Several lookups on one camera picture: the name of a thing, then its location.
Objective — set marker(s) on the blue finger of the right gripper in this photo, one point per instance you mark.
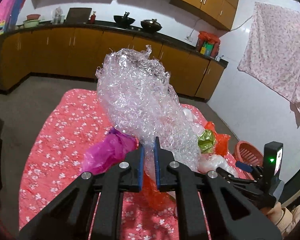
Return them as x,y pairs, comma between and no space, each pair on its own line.
244,167

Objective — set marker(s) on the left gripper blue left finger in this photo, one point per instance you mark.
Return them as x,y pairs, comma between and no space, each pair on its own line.
141,166

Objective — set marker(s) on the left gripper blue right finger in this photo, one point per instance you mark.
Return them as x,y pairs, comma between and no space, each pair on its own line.
156,162

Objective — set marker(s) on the orange plastic bag back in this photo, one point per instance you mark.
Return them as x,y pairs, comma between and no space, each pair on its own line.
221,140

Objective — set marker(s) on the white plastic bag long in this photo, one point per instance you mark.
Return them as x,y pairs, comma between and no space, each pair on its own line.
209,161

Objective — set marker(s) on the magenta plastic bag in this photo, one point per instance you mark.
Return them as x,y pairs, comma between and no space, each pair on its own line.
112,150

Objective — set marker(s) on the large bubble wrap sheet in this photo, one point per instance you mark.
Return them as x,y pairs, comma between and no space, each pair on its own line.
134,90

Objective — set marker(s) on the olive paw print bag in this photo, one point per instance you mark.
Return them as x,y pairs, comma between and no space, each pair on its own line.
207,141

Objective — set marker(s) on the person right hand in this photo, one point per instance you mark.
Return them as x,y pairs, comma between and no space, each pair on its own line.
284,219

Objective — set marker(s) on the red plastic basket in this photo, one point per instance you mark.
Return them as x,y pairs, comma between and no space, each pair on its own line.
248,154

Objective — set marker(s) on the red floral tablecloth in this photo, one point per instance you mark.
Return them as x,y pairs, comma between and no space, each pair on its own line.
56,158

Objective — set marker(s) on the white cup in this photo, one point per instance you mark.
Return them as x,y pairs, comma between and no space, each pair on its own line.
218,58

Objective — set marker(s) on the lower wooden cabinets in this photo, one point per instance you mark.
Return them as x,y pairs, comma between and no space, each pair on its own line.
78,50

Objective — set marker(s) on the pink floral hanging cloth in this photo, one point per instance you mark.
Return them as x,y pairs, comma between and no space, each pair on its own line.
272,54

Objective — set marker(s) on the red bag on counter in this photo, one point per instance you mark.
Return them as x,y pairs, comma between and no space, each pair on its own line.
208,44

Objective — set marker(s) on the black wok with lid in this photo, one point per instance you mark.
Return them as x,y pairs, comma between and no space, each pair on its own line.
151,26

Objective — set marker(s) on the black wok left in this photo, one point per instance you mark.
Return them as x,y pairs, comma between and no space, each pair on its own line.
124,21

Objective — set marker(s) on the red bottle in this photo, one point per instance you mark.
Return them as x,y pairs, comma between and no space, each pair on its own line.
92,18

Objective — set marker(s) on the dark cutting board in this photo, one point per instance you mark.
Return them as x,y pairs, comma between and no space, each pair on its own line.
78,15

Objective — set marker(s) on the glass jar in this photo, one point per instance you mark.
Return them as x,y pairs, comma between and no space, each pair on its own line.
58,16

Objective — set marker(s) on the stacked basins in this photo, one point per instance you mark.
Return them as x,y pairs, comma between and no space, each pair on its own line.
31,21

